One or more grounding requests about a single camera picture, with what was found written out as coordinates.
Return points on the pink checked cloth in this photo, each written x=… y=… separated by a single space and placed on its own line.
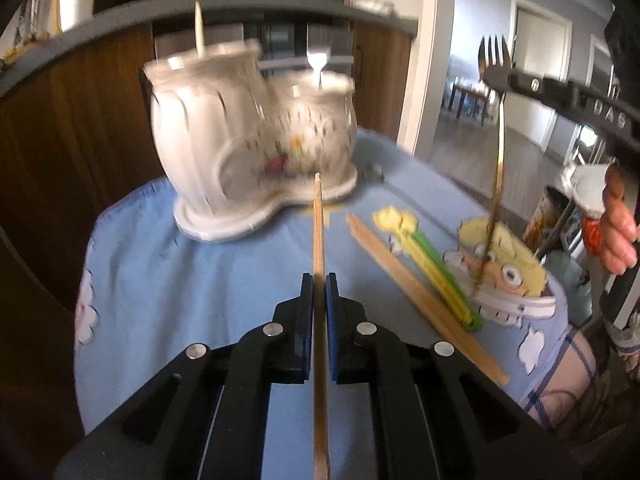
x=565 y=385

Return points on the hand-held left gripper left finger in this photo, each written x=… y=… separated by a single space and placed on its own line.
x=305 y=310

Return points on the white floral ceramic utensil holder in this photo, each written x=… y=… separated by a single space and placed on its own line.
x=210 y=135

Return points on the printed tin can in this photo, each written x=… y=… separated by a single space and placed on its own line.
x=545 y=210

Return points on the cream chopstick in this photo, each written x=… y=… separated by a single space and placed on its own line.
x=200 y=30

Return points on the gold fork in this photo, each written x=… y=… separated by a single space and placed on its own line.
x=499 y=160

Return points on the stainless steel oven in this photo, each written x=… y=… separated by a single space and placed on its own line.
x=280 y=42

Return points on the grey kitchen countertop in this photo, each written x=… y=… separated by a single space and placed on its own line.
x=250 y=2

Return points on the person's right hand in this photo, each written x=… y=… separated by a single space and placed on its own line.
x=617 y=220

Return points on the white lidded jar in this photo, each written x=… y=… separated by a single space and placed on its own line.
x=587 y=190

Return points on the dark dining table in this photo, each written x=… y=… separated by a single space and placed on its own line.
x=465 y=97

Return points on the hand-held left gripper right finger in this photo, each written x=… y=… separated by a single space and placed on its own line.
x=332 y=310

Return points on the white dish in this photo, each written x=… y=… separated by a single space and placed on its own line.
x=372 y=5

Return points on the white door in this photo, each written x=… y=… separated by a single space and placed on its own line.
x=600 y=60
x=540 y=60

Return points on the silver fork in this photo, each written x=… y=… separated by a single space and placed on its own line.
x=318 y=62

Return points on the blue cartoon printed blanket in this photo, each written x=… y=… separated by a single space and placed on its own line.
x=175 y=270

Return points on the wooden chopstick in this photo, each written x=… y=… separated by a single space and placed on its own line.
x=320 y=410
x=425 y=301
x=425 y=292

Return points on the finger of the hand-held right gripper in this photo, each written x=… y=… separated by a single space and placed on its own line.
x=550 y=91

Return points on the wooden cabinet front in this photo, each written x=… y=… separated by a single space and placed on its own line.
x=385 y=85
x=75 y=135

